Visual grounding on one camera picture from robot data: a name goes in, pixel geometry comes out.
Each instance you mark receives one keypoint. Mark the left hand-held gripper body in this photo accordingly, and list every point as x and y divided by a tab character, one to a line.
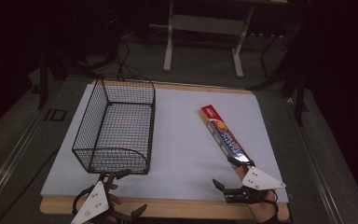
93	200

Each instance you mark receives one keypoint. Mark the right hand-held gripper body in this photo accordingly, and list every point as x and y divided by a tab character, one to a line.
258	183

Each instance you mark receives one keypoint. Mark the long plastic wrap box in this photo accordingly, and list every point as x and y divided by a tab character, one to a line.
223	133

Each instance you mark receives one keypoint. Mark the person's left hand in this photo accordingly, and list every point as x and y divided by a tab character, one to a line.
114	199

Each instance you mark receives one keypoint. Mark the person's right hand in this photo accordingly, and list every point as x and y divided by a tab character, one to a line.
264	209

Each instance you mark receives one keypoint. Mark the wooden table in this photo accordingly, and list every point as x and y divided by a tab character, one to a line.
167	210

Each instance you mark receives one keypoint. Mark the white table mat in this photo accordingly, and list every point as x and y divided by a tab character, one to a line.
183	149

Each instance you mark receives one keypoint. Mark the black stand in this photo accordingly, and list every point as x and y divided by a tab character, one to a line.
59	68
292	74

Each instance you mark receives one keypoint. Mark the white metal stand frame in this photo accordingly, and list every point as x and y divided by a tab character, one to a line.
205	25

